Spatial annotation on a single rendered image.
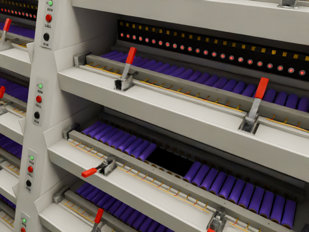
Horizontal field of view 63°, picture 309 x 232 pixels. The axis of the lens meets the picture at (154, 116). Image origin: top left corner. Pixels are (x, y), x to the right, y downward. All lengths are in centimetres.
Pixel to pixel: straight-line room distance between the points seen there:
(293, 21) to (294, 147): 19
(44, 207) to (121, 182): 30
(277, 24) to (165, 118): 24
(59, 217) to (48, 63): 41
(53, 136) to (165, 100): 33
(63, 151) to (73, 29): 30
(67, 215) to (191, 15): 60
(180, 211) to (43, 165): 38
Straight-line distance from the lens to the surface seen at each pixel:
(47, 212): 80
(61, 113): 70
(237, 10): 45
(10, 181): 93
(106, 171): 59
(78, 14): 68
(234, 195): 56
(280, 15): 44
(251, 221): 53
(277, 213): 56
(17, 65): 79
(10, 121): 85
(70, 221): 77
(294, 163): 45
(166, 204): 54
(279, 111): 49
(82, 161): 64
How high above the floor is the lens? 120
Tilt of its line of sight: 13 degrees down
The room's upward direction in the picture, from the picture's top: 13 degrees clockwise
